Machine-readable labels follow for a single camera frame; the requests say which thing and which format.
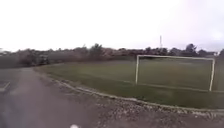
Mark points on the tall mast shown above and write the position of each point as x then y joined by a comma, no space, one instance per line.
160,41

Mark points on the gravel strip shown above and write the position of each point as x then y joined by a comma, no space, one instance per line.
160,116

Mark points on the green grass field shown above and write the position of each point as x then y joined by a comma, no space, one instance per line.
110,78

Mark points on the white football goal frame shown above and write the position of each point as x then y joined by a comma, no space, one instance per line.
136,68

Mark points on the grey asphalt path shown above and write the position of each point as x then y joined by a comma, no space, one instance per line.
36,103

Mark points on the row of trees and bushes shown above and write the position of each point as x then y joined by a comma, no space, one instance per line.
90,53

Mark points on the pale stone kerb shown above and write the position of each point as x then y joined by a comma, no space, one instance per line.
100,94

